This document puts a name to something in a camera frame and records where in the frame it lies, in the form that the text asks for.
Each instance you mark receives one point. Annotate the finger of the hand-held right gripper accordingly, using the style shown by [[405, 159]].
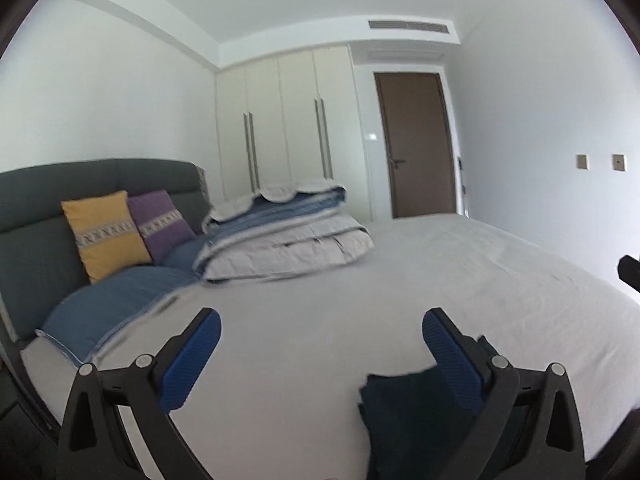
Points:
[[631, 272]]

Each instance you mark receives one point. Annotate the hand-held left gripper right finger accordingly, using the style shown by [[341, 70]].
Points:
[[450, 355]]

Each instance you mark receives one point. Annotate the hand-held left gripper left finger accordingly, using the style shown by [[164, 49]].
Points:
[[195, 360]]

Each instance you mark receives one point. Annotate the dark green sweater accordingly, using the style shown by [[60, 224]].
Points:
[[400, 420]]

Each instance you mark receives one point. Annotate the blue pillow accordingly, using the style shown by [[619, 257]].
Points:
[[110, 305], [182, 255]]

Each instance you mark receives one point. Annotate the purple cushion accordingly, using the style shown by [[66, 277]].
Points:
[[160, 225]]

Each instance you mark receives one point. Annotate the white bed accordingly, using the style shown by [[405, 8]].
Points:
[[325, 285]]

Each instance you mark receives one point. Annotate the folded grey blue duvet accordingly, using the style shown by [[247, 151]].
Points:
[[290, 240]]

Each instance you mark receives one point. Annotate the yellow cushion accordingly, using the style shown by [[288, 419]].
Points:
[[105, 235]]

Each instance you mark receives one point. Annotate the dark grey headboard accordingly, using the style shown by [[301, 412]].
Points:
[[30, 240]]

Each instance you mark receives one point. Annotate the brown door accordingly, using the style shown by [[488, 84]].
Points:
[[420, 145]]

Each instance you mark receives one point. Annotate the cream wardrobe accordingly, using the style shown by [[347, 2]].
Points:
[[295, 125]]

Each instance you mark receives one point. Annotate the white air vent slot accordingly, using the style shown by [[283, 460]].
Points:
[[406, 54]]

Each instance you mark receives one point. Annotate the dark ceiling air vent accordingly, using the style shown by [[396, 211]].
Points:
[[407, 24]]

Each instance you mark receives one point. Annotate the beige wall plate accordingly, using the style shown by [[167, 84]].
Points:
[[582, 161], [619, 162]]

